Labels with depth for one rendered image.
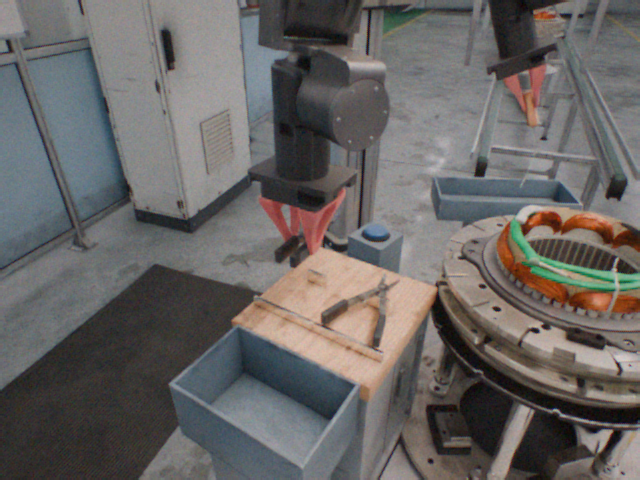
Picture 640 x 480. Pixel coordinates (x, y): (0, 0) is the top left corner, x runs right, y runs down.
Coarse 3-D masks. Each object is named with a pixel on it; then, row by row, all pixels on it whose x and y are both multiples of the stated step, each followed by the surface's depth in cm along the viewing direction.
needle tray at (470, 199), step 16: (464, 176) 90; (432, 192) 90; (448, 192) 92; (464, 192) 91; (480, 192) 91; (496, 192) 91; (512, 192) 90; (528, 192) 90; (544, 192) 90; (560, 192) 87; (448, 208) 82; (464, 208) 82; (480, 208) 82; (496, 208) 81; (512, 208) 81; (576, 208) 80; (464, 224) 92
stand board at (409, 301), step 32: (320, 256) 66; (288, 288) 59; (320, 288) 59; (352, 288) 59; (416, 288) 59; (256, 320) 54; (288, 320) 54; (352, 320) 54; (416, 320) 54; (320, 352) 50; (352, 352) 50; (384, 352) 50
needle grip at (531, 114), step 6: (528, 90) 74; (522, 96) 74; (528, 96) 74; (528, 102) 74; (534, 102) 75; (528, 108) 75; (534, 108) 75; (528, 114) 76; (534, 114) 75; (528, 120) 76; (534, 120) 76
